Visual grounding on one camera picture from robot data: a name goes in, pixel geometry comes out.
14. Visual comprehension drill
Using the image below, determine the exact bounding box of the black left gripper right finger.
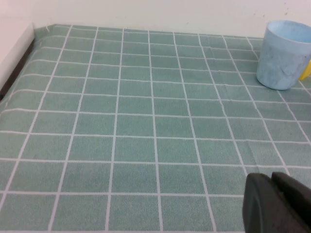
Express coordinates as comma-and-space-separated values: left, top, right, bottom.
271, 171, 311, 233

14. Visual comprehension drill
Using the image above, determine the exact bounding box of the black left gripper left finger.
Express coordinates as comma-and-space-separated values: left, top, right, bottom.
242, 173, 307, 233

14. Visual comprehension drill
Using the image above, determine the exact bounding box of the yellow plastic cup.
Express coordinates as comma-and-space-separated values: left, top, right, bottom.
298, 60, 311, 81

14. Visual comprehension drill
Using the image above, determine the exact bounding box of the light blue plastic cup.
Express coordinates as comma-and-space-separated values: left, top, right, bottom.
256, 19, 311, 91

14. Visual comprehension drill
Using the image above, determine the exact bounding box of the green checkered tablecloth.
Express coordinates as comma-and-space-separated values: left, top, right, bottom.
0, 23, 311, 233

